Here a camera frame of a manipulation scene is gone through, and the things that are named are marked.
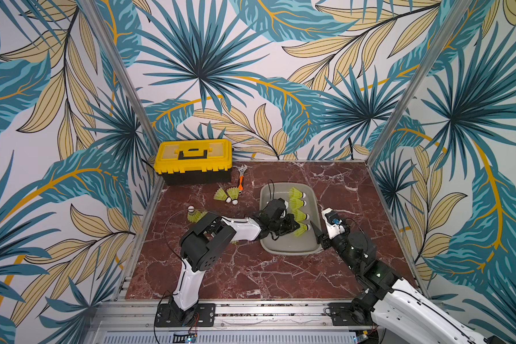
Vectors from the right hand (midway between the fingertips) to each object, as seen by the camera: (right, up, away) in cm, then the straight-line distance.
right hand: (322, 217), depth 75 cm
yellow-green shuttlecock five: (-34, +7, +28) cm, 45 cm away
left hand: (-4, -7, +14) cm, 17 cm away
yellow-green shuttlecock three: (-4, -3, +19) cm, 20 cm away
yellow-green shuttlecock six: (-4, -8, +16) cm, 18 cm away
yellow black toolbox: (-56, +22, +25) cm, 65 cm away
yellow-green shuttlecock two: (-5, +7, +26) cm, 27 cm away
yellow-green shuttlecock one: (-5, +3, +22) cm, 23 cm away
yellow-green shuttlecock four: (-40, +6, +26) cm, 48 cm away
